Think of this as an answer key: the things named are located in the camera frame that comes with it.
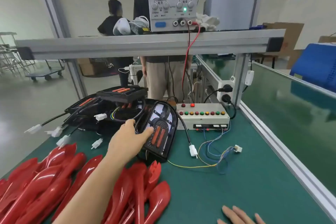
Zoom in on person's left hand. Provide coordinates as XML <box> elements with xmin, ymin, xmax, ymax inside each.
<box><xmin>107</xmin><ymin>119</ymin><xmax>154</xmax><ymax>167</ymax></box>

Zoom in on person's right hand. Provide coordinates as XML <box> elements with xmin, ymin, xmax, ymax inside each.
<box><xmin>218</xmin><ymin>205</ymin><xmax>266</xmax><ymax>224</ymax></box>

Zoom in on pile of black lamp housings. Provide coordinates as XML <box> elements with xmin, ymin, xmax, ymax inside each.
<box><xmin>23</xmin><ymin>92</ymin><xmax>158</xmax><ymax>151</ymax></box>

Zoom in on coloured wire harness with connector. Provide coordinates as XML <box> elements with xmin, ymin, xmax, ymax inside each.
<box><xmin>167</xmin><ymin>124</ymin><xmax>243</xmax><ymax>175</ymax></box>

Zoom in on person's left forearm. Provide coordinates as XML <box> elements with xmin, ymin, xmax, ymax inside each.
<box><xmin>52</xmin><ymin>153</ymin><xmax>127</xmax><ymax>224</ymax></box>

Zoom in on beige test button box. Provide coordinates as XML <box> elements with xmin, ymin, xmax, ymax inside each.
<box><xmin>176</xmin><ymin>103</ymin><xmax>231</xmax><ymax>130</ymax></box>

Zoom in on large cardboard box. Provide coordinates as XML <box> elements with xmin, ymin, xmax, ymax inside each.
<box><xmin>78</xmin><ymin>58</ymin><xmax>111</xmax><ymax>76</ymax></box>

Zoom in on pile of red lens covers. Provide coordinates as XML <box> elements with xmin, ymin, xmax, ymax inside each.
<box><xmin>0</xmin><ymin>143</ymin><xmax>172</xmax><ymax>224</ymax></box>

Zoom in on flat platform trolley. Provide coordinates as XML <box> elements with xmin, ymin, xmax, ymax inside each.
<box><xmin>25</xmin><ymin>59</ymin><xmax>66</xmax><ymax>82</ymax></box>

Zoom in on white power strip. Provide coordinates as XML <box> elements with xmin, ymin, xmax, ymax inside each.
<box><xmin>217</xmin><ymin>77</ymin><xmax>236</xmax><ymax>107</ymax></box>

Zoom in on white cloth bundle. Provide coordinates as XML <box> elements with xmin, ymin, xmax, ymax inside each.
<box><xmin>113</xmin><ymin>15</ymin><xmax>150</xmax><ymax>35</ymax></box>

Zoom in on grey bench power supply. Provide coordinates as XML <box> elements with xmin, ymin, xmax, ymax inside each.
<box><xmin>145</xmin><ymin>0</ymin><xmax>200</xmax><ymax>33</ymax></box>

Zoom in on white work gloves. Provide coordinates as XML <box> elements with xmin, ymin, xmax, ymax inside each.
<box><xmin>195</xmin><ymin>13</ymin><xmax>221</xmax><ymax>32</ymax></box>

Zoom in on group of metal chairs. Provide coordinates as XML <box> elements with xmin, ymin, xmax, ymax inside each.
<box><xmin>0</xmin><ymin>31</ymin><xmax>27</xmax><ymax>77</ymax></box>

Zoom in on grey machine black top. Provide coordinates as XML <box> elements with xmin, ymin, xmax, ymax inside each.
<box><xmin>204</xmin><ymin>0</ymin><xmax>258</xmax><ymax>30</ymax></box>

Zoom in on blue plastic crate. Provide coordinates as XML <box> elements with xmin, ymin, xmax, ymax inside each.
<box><xmin>290</xmin><ymin>43</ymin><xmax>336</xmax><ymax>93</ymax></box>

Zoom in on red power cable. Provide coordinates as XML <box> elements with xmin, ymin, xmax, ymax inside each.
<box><xmin>181</xmin><ymin>20</ymin><xmax>203</xmax><ymax>104</ymax></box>

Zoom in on aluminium workstation frame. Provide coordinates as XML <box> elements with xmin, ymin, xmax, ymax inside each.
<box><xmin>15</xmin><ymin>0</ymin><xmax>287</xmax><ymax>122</ymax></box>

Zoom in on black power cable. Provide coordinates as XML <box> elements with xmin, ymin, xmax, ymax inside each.
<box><xmin>186</xmin><ymin>22</ymin><xmax>193</xmax><ymax>104</ymax></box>

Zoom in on white switch box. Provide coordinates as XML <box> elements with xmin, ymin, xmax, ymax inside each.
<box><xmin>245</xmin><ymin>69</ymin><xmax>255</xmax><ymax>86</ymax></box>

